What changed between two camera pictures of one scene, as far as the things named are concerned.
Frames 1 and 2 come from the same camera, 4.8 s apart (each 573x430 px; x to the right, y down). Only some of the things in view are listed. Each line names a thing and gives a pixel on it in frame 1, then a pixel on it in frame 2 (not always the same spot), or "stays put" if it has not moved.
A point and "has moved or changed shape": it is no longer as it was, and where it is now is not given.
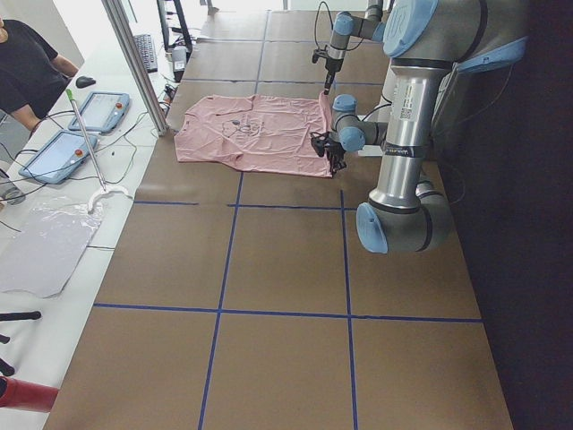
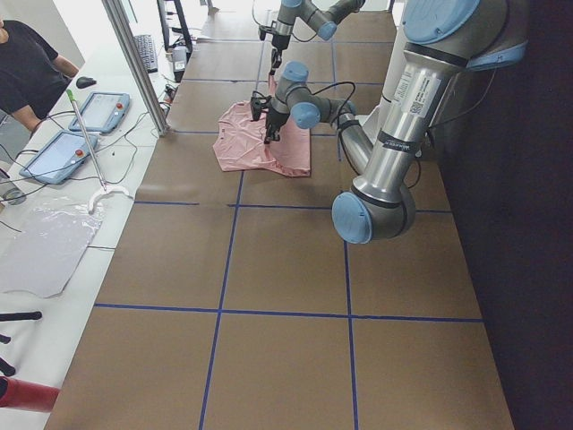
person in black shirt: [31, 78] stays put
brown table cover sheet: [243, 298] stays put
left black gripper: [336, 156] → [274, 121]
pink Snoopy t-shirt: [269, 133] has moved or changed shape
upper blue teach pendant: [102, 112] stays put
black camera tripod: [5, 368] stays put
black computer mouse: [82, 81] stays put
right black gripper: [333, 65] → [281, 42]
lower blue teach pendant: [57, 159] stays put
